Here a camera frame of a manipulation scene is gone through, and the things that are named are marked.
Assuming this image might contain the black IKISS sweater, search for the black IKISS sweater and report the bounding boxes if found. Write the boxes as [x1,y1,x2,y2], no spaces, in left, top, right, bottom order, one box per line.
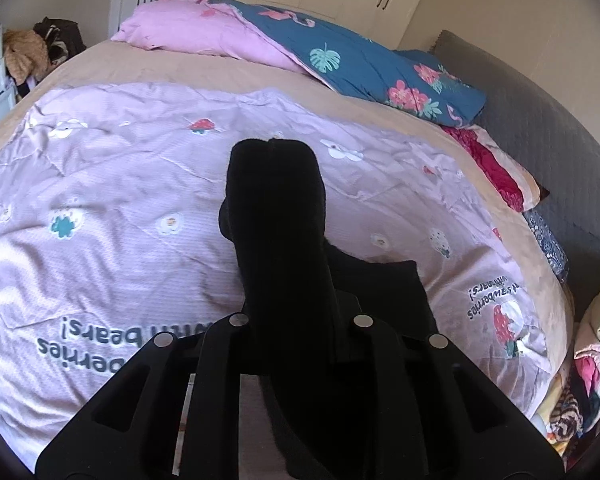
[220,139,458,479]

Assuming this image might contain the colourful clothes pile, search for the colourful clothes pile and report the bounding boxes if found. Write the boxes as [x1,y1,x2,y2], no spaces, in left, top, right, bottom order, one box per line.
[534,292,600,462]

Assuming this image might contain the tan clothes pile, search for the tan clothes pile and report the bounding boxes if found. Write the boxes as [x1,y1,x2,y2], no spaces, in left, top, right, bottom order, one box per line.
[3,29,50,86]

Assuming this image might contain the blue patterned pillow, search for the blue patterned pillow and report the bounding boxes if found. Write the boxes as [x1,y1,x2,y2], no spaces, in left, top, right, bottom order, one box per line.
[522,208,569,284]

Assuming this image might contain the pink strawberry print blanket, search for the pink strawberry print blanket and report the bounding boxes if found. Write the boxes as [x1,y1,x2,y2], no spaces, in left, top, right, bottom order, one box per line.
[0,84,552,466]

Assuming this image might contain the red patterned pillow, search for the red patterned pillow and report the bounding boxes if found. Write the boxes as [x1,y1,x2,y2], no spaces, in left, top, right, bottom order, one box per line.
[442,125,550,212]

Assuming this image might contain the grey padded headboard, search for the grey padded headboard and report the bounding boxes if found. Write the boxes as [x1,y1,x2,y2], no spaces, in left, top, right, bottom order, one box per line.
[431,30,600,314]

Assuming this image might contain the blue floral quilt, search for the blue floral quilt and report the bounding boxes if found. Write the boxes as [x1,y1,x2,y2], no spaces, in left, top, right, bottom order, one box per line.
[193,0,486,128]

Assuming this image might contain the beige bed sheet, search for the beige bed sheet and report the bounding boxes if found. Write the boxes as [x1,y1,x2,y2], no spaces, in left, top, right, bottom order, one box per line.
[0,40,574,368]

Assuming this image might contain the black bag on floor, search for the black bag on floor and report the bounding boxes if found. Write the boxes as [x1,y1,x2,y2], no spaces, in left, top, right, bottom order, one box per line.
[33,18,86,64]

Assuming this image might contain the pink quilt underside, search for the pink quilt underside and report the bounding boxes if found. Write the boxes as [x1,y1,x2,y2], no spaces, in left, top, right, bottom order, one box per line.
[111,0,306,75]

